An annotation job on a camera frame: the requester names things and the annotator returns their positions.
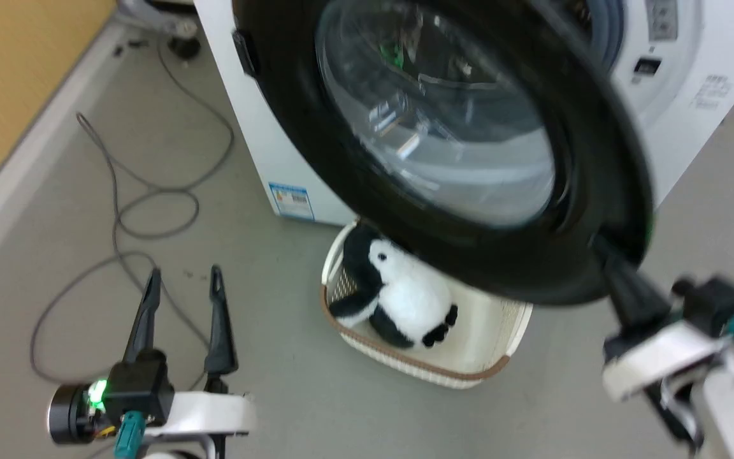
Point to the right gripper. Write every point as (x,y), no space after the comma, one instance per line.
(666,357)

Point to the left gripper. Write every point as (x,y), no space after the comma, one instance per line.
(141,386)

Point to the black round washing machine door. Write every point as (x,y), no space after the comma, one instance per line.
(316,140)

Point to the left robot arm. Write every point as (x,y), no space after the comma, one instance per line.
(182,448)

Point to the white washing machine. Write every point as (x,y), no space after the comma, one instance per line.
(692,146)

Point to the white laundry basket brown rim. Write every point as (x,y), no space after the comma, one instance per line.
(478,347)

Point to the blue energy label sticker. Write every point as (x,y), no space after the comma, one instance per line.
(291,201)

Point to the black and white plush penguin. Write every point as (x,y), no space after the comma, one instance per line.
(408,293)

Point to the black round floor foot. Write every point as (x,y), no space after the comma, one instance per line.
(185,48)

